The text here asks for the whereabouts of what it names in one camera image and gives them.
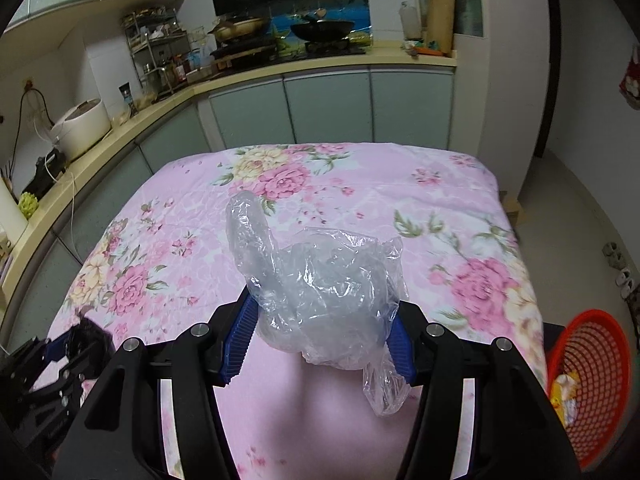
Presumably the yellow wrapper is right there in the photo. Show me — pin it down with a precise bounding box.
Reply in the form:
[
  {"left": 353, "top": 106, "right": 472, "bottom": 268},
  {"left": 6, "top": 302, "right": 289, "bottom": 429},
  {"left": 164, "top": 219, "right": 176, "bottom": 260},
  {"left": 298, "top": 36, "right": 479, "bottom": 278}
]
[{"left": 549, "top": 372, "right": 579, "bottom": 428}]

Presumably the clear plastic bag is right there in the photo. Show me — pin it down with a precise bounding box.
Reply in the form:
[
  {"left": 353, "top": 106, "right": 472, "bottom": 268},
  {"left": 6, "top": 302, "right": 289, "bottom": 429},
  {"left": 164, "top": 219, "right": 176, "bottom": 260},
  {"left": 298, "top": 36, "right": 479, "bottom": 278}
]
[{"left": 226, "top": 191, "right": 411, "bottom": 416}]

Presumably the red plastic mesh basket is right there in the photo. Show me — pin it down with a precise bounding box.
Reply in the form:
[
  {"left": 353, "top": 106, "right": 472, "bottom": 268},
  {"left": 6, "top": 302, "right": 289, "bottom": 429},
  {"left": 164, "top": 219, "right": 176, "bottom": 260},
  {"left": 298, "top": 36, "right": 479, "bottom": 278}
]
[{"left": 547, "top": 309, "right": 631, "bottom": 470}]

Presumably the white slippers pair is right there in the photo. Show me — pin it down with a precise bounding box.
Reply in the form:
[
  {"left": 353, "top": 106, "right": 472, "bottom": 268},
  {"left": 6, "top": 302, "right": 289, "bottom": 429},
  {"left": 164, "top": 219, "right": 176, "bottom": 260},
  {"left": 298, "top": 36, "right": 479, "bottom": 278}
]
[{"left": 602, "top": 242, "right": 637, "bottom": 300}]

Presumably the wooden stool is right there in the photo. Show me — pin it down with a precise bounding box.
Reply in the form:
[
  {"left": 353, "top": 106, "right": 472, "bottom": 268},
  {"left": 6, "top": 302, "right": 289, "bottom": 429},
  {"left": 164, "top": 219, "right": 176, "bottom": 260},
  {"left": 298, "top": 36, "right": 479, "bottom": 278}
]
[{"left": 499, "top": 191, "right": 526, "bottom": 228}]

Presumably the white rice cooker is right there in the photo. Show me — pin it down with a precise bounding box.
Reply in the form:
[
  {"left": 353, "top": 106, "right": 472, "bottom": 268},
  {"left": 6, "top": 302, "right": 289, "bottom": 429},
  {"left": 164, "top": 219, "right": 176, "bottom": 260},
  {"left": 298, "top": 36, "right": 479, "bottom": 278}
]
[{"left": 50, "top": 99, "right": 112, "bottom": 162}]

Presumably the red hanging ornament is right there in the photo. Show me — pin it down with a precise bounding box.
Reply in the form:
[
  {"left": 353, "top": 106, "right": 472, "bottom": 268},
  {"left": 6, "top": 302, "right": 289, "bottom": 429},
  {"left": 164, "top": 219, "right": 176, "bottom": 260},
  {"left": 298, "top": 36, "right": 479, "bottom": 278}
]
[{"left": 618, "top": 44, "right": 640, "bottom": 110}]

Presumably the metal spice rack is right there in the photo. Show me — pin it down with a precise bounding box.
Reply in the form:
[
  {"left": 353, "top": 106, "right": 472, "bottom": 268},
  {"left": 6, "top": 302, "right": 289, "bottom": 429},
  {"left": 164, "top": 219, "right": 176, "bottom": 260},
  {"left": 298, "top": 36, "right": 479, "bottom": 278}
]
[{"left": 120, "top": 6, "right": 192, "bottom": 96}]

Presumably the golden cooking pot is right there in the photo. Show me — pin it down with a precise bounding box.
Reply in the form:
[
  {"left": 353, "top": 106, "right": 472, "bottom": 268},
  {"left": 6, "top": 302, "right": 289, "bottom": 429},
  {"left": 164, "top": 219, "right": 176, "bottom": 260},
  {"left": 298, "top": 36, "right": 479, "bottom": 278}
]
[{"left": 208, "top": 18, "right": 271, "bottom": 44}]

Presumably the white plastic jug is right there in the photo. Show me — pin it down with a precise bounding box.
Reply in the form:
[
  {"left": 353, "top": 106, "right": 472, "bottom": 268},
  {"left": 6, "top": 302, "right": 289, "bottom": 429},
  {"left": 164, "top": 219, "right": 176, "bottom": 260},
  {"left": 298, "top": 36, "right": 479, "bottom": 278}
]
[{"left": 399, "top": 1, "right": 422, "bottom": 40}]

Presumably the wooden cutting board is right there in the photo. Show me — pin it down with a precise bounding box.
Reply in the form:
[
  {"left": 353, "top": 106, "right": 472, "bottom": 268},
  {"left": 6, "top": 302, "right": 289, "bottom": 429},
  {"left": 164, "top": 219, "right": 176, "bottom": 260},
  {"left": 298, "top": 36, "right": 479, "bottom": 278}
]
[{"left": 426, "top": 0, "right": 456, "bottom": 55}]

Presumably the black wok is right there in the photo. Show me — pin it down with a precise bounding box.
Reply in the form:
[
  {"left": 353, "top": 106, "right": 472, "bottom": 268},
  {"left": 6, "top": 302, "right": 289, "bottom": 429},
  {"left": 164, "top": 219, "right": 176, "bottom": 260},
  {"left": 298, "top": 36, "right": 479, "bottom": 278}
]
[{"left": 291, "top": 20, "right": 355, "bottom": 44}]

